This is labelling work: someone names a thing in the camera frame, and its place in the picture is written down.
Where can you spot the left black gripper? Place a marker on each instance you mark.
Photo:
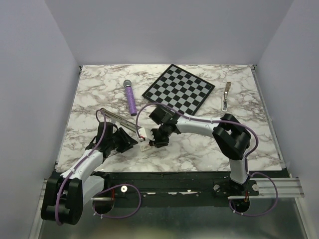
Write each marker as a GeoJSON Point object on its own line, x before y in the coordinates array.
{"type": "Point", "coordinates": [127, 141]}

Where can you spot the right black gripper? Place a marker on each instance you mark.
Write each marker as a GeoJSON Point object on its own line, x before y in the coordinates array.
{"type": "Point", "coordinates": [157, 143]}

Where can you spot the grey black stapler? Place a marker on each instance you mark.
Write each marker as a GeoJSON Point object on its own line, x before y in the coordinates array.
{"type": "Point", "coordinates": [121, 120]}

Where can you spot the white stapler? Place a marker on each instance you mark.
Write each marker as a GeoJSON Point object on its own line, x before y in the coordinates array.
{"type": "Point", "coordinates": [224, 99]}

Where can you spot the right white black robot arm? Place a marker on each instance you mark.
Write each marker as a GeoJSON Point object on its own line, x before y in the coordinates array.
{"type": "Point", "coordinates": [232, 138]}

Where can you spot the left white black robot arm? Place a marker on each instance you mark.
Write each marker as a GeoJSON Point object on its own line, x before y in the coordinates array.
{"type": "Point", "coordinates": [66, 193]}

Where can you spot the black white chessboard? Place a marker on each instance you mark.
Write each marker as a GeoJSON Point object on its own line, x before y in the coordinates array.
{"type": "Point", "coordinates": [180, 90]}

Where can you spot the purple glitter microphone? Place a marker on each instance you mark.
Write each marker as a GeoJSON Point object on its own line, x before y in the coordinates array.
{"type": "Point", "coordinates": [130, 97]}

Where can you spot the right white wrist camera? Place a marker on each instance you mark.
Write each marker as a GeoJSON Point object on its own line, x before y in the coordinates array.
{"type": "Point", "coordinates": [145, 134]}

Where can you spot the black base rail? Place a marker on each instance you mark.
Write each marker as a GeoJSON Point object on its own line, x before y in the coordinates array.
{"type": "Point", "coordinates": [185, 189]}

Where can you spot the aluminium frame rail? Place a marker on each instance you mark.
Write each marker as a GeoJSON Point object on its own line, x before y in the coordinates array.
{"type": "Point", "coordinates": [266, 218]}

